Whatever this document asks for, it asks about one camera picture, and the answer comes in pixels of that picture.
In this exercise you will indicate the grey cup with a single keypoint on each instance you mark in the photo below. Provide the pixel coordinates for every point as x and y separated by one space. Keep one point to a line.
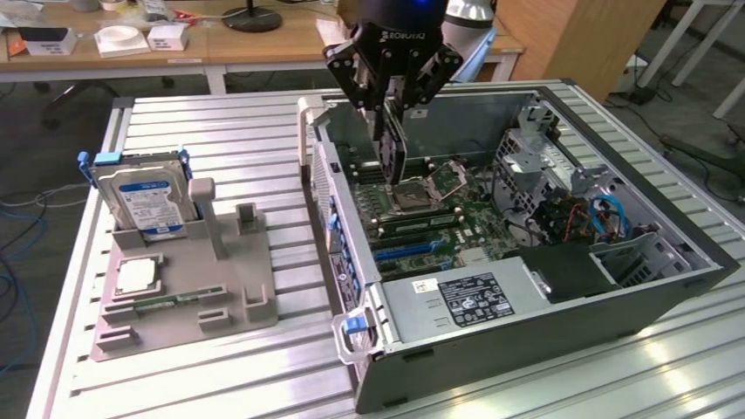
85 5

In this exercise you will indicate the blue expansion slot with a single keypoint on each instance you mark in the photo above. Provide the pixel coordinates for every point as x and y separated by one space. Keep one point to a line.
401 251

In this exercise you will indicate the white case sticker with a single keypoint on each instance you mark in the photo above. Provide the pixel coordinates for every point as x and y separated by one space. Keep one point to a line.
420 114

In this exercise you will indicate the green RAM stick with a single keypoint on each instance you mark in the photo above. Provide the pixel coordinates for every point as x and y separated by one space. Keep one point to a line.
174 301

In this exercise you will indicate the black office chair base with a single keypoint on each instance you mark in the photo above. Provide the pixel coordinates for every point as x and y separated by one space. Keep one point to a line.
64 96

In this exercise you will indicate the small orange box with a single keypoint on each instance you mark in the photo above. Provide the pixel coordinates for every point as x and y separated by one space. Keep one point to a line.
18 47

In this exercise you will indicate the wooden desk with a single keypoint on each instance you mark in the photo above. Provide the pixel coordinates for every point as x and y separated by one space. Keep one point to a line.
261 48

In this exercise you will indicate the black graphics card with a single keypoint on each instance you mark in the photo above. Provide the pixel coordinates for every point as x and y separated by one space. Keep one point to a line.
392 153

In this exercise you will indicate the silver chipset heatsink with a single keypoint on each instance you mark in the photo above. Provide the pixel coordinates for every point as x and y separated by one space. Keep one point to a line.
477 257

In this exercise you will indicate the open black PC case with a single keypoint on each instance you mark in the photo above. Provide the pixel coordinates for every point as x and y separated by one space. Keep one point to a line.
524 349

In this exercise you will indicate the blue disk carrier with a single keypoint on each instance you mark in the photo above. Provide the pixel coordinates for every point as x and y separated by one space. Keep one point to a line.
108 158

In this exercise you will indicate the CPU socket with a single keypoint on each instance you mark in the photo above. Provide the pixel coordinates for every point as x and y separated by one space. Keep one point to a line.
413 198

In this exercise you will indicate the hard disk with blue label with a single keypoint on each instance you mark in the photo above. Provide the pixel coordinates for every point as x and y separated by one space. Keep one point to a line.
145 196

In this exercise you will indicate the small white labelled box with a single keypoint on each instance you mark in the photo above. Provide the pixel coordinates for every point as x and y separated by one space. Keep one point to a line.
168 38

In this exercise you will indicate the white table frame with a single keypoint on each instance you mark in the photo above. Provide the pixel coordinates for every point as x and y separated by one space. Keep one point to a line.
682 74

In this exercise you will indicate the flat white box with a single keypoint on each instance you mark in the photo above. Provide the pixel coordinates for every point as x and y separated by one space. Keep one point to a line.
332 30

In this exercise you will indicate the metal socket cover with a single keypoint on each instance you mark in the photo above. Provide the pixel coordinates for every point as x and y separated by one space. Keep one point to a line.
450 176

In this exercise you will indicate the black installed RAM stick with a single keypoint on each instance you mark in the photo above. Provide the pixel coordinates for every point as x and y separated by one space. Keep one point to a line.
418 222

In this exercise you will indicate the black floor stand leg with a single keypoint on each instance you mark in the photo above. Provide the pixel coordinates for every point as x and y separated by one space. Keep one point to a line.
698 150

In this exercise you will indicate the white box with round dish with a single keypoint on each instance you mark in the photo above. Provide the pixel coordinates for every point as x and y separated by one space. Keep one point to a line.
121 41

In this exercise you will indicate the silver disk bay cage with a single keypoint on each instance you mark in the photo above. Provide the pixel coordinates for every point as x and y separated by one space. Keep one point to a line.
524 174

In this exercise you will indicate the black power adapter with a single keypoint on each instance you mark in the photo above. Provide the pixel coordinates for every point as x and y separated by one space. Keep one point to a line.
642 96

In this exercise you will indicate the grey power supply unit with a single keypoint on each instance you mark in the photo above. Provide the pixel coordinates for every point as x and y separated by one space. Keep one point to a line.
406 314

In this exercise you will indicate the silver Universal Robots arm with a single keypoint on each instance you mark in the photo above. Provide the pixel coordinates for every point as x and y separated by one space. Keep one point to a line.
472 13

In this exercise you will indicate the blue expansion card retainer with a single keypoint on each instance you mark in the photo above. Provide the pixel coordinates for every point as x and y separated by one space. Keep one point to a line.
333 222

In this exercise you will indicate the white box with black top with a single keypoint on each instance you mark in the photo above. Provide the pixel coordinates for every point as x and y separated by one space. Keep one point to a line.
46 41

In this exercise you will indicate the silver CPU chip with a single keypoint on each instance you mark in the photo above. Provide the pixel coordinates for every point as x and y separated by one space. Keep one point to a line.
136 277

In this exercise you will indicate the wooden cabinet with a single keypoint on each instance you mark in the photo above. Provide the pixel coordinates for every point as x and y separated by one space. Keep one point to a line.
581 43

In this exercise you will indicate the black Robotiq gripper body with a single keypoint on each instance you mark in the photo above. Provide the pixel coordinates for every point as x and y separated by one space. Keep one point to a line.
398 22

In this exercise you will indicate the black lamp base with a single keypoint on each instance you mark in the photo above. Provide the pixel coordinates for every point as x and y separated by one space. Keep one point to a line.
253 19

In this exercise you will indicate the grey parts rack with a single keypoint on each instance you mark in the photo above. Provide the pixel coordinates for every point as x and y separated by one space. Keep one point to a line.
186 270

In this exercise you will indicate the green motherboard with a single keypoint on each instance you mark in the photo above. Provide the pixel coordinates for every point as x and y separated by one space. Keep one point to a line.
482 218

